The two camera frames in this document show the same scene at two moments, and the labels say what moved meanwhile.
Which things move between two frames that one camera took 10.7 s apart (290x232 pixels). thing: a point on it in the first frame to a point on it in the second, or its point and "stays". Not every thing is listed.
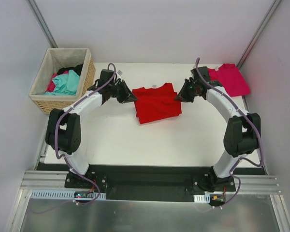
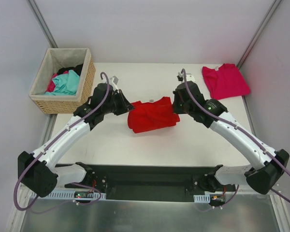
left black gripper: x=122 y=91 to x=119 y=102
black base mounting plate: x=152 y=182 stays
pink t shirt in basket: x=51 y=85 stays
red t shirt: x=156 y=104 to x=152 y=116
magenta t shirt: x=229 y=76 stays
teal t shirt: x=66 y=84 stays
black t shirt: x=78 y=69 stays
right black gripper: x=189 y=90 to x=178 y=102
